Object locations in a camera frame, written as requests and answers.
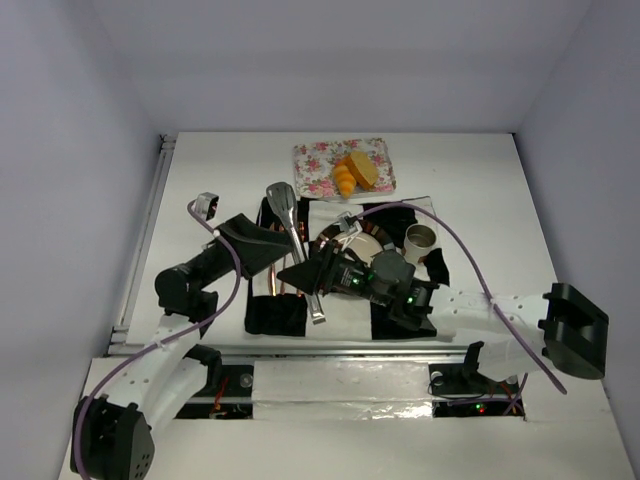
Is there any yellow bread slice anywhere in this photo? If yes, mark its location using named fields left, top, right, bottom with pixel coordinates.
left=345, top=151, right=379, bottom=190

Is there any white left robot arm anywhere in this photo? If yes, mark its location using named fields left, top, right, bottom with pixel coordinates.
left=70, top=214, right=292, bottom=479

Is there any orange striped croissant bread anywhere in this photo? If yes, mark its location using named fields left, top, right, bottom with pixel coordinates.
left=332, top=159, right=357, bottom=199

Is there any copper table knife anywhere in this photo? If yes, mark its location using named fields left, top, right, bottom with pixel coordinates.
left=268, top=264, right=278, bottom=296

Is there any dark rimmed beige plate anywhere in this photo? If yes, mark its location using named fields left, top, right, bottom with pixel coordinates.
left=309, top=219, right=396, bottom=265

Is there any black white checkered cloth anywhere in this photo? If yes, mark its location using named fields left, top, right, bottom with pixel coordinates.
left=244, top=198, right=449, bottom=342

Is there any white steel cup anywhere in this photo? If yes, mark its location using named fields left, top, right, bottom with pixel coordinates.
left=402, top=224, right=437, bottom=264

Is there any floral rectangular tray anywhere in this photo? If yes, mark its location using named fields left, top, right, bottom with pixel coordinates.
left=293, top=138, right=396, bottom=200

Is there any white foil covered block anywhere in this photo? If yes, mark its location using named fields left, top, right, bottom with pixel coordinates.
left=251, top=360, right=433, bottom=421

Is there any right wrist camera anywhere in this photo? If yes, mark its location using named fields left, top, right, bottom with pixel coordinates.
left=337, top=211, right=362, bottom=241

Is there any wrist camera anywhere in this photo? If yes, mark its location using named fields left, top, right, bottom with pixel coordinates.
left=337, top=211, right=362, bottom=241
left=194, top=192, right=219, bottom=222

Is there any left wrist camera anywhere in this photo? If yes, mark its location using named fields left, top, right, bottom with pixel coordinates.
left=194, top=192, right=219, bottom=222

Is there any aluminium frame rail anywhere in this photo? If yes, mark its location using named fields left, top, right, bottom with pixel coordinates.
left=105, top=134, right=177, bottom=356

